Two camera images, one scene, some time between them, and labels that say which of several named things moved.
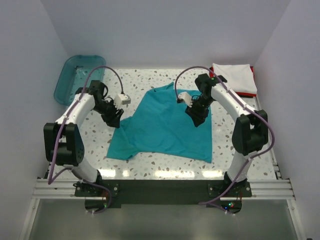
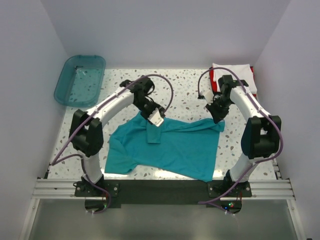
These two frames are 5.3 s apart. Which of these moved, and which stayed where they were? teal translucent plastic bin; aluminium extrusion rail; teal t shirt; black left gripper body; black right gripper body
Moved: black left gripper body; black right gripper body; teal t shirt
Stayed: aluminium extrusion rail; teal translucent plastic bin
